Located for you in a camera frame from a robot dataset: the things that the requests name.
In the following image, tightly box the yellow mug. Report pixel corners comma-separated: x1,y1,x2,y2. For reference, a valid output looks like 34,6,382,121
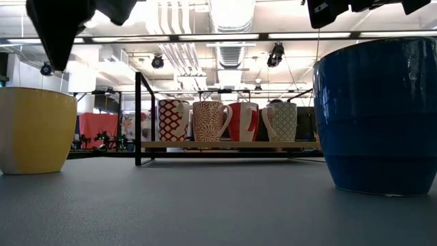
0,86,79,176

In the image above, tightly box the black metal table frame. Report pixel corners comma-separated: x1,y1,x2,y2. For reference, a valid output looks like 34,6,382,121
66,150,324,161

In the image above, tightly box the long linear ceiling light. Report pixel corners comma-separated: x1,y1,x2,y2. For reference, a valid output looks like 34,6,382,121
0,31,437,44

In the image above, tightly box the wooden shelf rack black frame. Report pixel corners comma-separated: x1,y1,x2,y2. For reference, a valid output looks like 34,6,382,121
135,71,324,167

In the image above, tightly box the blue and white mug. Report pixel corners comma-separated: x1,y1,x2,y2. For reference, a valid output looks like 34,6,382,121
312,36,437,197

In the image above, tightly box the black ceiling spotlight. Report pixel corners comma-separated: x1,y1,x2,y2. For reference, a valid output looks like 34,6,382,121
40,61,55,77
151,54,165,70
266,42,285,68

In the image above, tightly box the dark background panel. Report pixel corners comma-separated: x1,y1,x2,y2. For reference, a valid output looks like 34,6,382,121
296,106,318,141

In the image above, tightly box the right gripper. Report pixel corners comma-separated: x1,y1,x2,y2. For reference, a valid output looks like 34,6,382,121
306,0,376,30

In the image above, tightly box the red diamond pattern mug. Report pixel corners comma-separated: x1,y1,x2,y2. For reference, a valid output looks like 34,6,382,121
157,98,191,143

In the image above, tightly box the red fabric partition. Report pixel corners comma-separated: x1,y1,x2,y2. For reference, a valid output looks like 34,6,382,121
78,112,119,148

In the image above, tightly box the red and white mug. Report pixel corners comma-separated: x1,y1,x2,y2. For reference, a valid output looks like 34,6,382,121
227,101,260,143

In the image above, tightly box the white and red poster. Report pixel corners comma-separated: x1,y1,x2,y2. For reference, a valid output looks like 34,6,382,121
121,109,153,141

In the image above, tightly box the silver ceiling air duct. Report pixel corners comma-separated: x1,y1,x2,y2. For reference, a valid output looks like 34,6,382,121
208,0,257,70

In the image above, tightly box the green lattice pattern mug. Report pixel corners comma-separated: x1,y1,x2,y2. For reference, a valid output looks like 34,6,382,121
261,101,298,143

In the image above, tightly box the blue-grey table mat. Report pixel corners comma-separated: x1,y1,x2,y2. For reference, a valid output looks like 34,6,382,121
0,156,437,246

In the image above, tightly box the orange floral pattern mug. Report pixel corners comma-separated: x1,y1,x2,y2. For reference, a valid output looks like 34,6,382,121
192,100,234,143

